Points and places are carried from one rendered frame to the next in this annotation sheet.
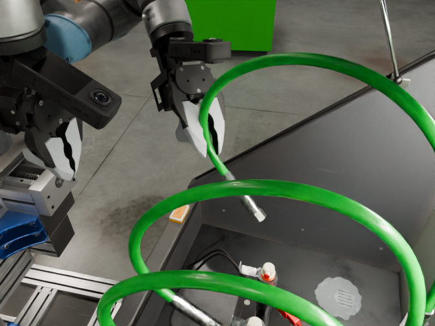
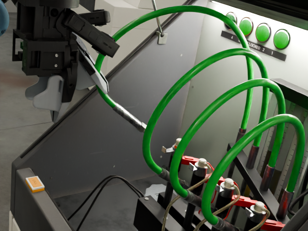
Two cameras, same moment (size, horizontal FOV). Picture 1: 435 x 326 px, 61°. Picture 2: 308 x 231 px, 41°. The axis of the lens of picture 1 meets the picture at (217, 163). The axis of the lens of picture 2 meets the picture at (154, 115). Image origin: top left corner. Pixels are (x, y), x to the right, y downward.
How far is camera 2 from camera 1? 65 cm
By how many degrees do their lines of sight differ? 50
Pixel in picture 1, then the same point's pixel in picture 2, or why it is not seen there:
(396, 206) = (166, 119)
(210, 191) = (207, 62)
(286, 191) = (236, 51)
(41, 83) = (87, 28)
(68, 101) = (102, 38)
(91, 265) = not seen: outside the picture
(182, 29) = not seen: hidden behind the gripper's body
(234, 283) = (255, 80)
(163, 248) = (51, 209)
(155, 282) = (226, 97)
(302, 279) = (131, 199)
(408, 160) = (169, 84)
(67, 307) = not seen: outside the picture
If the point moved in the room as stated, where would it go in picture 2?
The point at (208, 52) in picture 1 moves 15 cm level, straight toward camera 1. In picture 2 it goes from (106, 16) to (165, 35)
